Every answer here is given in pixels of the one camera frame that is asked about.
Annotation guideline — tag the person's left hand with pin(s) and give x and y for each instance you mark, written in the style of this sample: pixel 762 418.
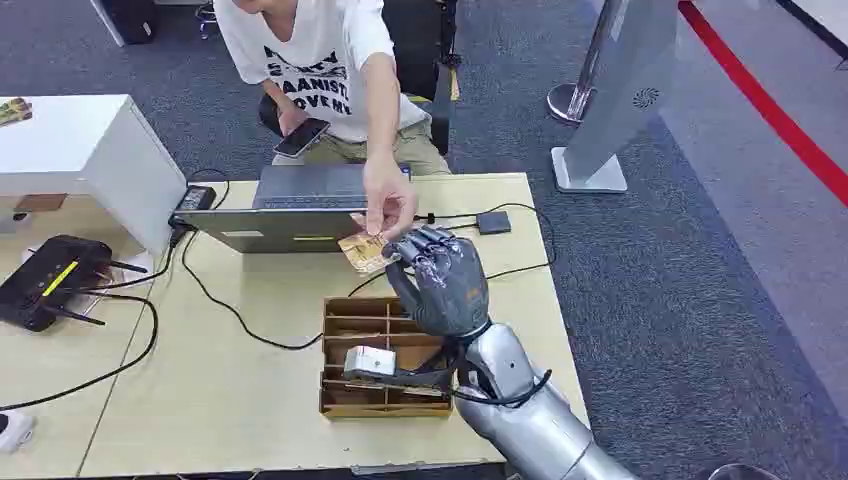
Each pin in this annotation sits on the person's left hand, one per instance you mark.
pixel 387 192

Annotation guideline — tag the person's right hand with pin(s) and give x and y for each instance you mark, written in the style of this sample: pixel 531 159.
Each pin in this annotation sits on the person's right hand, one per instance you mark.
pixel 290 120

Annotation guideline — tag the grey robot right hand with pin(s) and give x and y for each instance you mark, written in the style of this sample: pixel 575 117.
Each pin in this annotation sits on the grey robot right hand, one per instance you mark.
pixel 450 291

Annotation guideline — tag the black smartphone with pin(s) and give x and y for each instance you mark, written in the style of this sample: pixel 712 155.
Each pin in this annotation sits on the black smartphone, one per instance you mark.
pixel 301 138

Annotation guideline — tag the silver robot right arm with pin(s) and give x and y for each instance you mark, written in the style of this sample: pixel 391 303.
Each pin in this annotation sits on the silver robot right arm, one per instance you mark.
pixel 536 430

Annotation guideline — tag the person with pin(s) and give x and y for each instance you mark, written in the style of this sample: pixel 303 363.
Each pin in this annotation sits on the person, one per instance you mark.
pixel 318 66

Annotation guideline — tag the small dark usb hub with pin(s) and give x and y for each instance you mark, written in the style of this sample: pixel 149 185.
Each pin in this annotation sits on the small dark usb hub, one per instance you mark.
pixel 493 222

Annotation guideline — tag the wooden card box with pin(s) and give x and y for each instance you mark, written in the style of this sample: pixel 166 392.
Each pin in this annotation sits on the wooden card box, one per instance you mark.
pixel 358 318

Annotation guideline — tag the grey laptop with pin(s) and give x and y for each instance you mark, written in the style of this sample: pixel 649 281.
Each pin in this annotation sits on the grey laptop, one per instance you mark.
pixel 291 228

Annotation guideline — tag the printed card lying in slot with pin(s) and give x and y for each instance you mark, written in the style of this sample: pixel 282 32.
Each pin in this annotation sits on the printed card lying in slot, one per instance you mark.
pixel 397 389

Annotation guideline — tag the black power adapter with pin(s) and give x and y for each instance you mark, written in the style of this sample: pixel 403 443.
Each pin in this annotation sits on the black power adapter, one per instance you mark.
pixel 195 199

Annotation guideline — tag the black case on floor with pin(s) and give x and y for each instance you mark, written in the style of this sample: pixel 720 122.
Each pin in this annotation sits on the black case on floor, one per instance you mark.
pixel 132 20

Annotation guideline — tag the white cabinet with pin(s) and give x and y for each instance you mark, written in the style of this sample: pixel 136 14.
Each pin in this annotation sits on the white cabinet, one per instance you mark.
pixel 79 146

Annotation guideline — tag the grey kiosk stand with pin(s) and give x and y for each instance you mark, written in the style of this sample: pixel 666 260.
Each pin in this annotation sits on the grey kiosk stand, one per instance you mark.
pixel 616 86

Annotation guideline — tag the brown flat block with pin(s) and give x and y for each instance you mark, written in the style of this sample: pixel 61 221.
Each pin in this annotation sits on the brown flat block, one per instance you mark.
pixel 40 203

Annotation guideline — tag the stack of printed cards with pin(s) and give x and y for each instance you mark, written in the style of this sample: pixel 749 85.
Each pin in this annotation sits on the stack of printed cards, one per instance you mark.
pixel 13 111

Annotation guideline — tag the black router with antennas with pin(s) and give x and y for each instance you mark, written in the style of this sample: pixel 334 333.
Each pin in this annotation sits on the black router with antennas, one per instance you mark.
pixel 46 281

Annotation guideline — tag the white tape roll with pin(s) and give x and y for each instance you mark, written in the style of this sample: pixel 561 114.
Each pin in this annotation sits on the white tape roll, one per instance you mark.
pixel 12 222

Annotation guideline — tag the grey round object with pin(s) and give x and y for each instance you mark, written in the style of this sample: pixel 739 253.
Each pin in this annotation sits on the grey round object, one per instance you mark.
pixel 742 473

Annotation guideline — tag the white power strip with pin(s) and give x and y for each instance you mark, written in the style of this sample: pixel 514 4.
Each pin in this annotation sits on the white power strip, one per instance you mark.
pixel 13 430

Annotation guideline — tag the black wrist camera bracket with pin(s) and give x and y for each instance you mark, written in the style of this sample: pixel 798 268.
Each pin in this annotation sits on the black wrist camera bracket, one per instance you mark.
pixel 424 379

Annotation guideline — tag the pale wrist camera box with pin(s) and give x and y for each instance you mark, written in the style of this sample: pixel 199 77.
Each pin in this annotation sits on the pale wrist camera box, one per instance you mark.
pixel 370 362

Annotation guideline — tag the chrome stanchion post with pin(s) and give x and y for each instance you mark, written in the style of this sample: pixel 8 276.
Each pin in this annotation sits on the chrome stanchion post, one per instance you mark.
pixel 571 102

